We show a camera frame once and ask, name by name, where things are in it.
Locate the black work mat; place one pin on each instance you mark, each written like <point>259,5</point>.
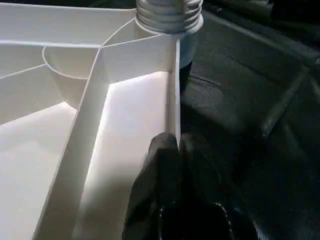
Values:
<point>260,115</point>

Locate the white plastic table top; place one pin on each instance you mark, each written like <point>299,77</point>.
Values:
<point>75,125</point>

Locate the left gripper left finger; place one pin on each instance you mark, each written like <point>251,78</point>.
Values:
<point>155,200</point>

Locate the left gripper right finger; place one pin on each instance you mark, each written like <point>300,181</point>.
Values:
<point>210,200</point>

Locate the white plastic table leg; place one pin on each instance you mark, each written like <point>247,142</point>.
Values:
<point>169,15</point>

